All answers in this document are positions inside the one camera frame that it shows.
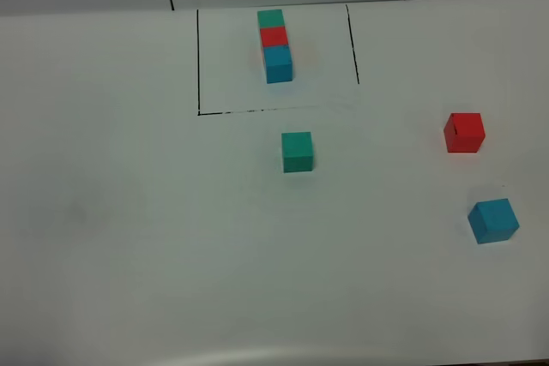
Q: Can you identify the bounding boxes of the green template block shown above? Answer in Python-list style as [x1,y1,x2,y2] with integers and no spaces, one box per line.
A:
[256,9,285,29]

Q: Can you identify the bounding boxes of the blue template block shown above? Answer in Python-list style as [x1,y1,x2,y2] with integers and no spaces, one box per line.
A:
[262,45,293,84]

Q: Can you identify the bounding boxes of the red template block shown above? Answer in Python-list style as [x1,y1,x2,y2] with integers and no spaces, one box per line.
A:
[260,26,288,48]

